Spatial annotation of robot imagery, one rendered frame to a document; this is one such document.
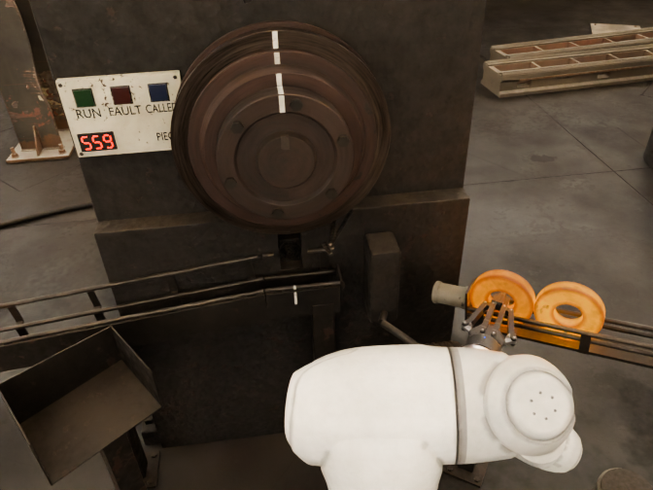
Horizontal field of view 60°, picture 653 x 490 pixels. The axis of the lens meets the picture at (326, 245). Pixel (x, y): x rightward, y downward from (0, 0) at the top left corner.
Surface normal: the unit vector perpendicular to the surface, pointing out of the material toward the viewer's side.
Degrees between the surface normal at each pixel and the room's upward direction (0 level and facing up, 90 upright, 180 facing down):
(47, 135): 90
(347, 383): 19
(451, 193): 0
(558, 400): 41
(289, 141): 90
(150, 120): 90
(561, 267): 0
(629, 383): 0
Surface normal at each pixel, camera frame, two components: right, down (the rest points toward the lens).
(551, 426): 0.03, -0.31
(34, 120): 0.12, 0.57
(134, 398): -0.09, -0.77
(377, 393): -0.14, -0.43
